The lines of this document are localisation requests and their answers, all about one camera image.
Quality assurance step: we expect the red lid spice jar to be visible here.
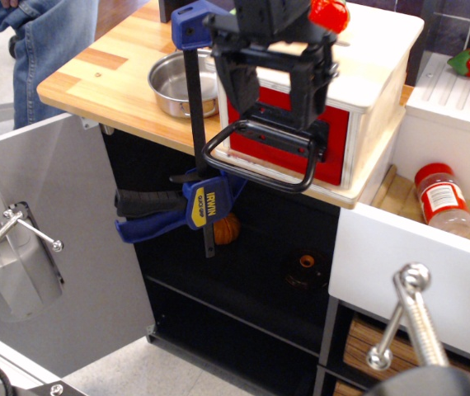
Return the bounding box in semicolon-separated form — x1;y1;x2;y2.
414;163;470;239

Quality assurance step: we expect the white dish drainer sink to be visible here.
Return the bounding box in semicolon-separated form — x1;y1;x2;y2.
395;51;470;207

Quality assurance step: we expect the small orange toy pumpkin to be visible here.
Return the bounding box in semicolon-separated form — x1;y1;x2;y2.
214;213;242;245

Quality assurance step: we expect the white open kitchen drawer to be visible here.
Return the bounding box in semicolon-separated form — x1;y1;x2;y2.
329;167;470;356

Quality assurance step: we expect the dark round toy with orange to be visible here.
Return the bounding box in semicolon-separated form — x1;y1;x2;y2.
282;249;331;290

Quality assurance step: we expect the blue Irwin bar clamp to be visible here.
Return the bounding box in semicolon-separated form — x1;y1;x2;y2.
115;1;246;257

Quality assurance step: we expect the red front wooden drawer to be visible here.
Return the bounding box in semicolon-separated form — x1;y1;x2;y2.
202;88;350;193

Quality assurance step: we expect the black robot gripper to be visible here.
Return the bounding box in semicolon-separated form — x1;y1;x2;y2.
204;1;337;130

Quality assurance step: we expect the red toy bell pepper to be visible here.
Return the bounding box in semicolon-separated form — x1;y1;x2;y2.
308;0;350;34

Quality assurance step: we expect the person in blue jeans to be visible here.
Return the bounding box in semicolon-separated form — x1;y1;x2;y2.
0;0;99;129

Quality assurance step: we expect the stainless steel pot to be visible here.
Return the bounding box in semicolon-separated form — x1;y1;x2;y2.
148;49;219;119

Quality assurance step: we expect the silver screw clamp right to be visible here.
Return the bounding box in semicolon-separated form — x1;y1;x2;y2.
365;262;470;396

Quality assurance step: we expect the grey open cabinet door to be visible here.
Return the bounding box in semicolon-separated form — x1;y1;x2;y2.
0;115;153;375

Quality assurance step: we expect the light wooden box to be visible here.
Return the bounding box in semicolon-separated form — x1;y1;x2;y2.
210;3;424;209

